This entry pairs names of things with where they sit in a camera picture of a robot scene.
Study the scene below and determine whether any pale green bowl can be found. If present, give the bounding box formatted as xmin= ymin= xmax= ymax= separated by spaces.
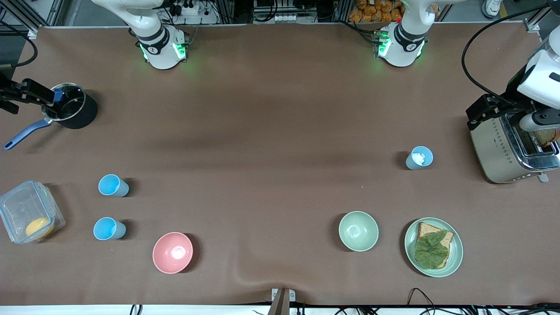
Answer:
xmin=338 ymin=211 xmax=379 ymax=252

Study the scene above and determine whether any brown bread slice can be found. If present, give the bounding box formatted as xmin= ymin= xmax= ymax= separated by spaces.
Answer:
xmin=418 ymin=222 xmax=455 ymax=269

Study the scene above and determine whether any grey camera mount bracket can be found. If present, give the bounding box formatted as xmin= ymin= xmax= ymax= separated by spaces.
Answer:
xmin=271 ymin=288 xmax=296 ymax=315

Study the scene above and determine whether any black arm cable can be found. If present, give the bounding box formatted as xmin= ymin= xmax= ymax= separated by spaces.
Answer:
xmin=0 ymin=21 xmax=39 ymax=69
xmin=462 ymin=5 xmax=558 ymax=108

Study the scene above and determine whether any grey-blue plastic cup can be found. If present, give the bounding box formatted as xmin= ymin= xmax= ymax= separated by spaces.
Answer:
xmin=406 ymin=146 xmax=434 ymax=170

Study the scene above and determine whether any beige and chrome toaster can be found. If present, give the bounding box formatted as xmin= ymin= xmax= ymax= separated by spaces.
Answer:
xmin=470 ymin=112 xmax=560 ymax=184

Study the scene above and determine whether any pink bowl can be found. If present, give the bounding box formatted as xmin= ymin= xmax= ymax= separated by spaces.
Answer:
xmin=152 ymin=232 xmax=193 ymax=274

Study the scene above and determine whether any white power strip with plugs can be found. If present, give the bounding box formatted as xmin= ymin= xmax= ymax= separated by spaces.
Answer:
xmin=171 ymin=1 xmax=200 ymax=16

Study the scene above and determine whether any orange round food piece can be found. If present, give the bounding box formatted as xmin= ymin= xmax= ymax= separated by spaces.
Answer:
xmin=25 ymin=217 xmax=55 ymax=239

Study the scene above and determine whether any aluminium frame profile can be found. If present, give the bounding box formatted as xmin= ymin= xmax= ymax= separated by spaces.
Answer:
xmin=524 ymin=4 xmax=560 ymax=32
xmin=0 ymin=0 xmax=60 ymax=28

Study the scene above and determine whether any clear plastic food container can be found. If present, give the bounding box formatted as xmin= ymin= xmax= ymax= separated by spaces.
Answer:
xmin=0 ymin=180 xmax=66 ymax=244

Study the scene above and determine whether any black looped floor cable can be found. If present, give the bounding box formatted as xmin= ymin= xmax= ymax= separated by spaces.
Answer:
xmin=407 ymin=287 xmax=438 ymax=315

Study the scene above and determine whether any pale green plate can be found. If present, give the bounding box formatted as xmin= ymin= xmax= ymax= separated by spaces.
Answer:
xmin=404 ymin=217 xmax=463 ymax=278

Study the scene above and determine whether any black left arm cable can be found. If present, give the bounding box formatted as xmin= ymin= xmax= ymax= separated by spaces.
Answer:
xmin=462 ymin=5 xmax=558 ymax=108

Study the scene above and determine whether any green lettuce leaf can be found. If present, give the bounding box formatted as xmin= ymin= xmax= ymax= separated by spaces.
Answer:
xmin=414 ymin=231 xmax=450 ymax=269

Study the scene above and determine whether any brown toast slice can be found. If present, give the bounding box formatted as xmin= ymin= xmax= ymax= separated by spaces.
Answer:
xmin=534 ymin=129 xmax=559 ymax=147

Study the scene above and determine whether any bag of orange buns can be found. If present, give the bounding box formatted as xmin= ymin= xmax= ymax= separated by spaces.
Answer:
xmin=349 ymin=0 xmax=405 ymax=23

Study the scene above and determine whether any glass lid with blue knob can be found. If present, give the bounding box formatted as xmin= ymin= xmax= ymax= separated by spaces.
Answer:
xmin=44 ymin=83 xmax=86 ymax=122

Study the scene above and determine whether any bright blue plastic cup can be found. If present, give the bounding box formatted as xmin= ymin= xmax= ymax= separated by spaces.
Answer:
xmin=93 ymin=217 xmax=126 ymax=241
xmin=98 ymin=174 xmax=130 ymax=198

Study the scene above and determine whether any white shoe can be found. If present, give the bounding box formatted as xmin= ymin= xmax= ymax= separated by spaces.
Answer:
xmin=481 ymin=0 xmax=504 ymax=18

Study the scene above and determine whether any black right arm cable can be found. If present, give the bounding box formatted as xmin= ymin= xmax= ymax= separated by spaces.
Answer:
xmin=0 ymin=21 xmax=39 ymax=69

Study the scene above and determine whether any black saucepan with blue handle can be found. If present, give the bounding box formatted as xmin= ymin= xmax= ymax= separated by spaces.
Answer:
xmin=3 ymin=82 xmax=98 ymax=151

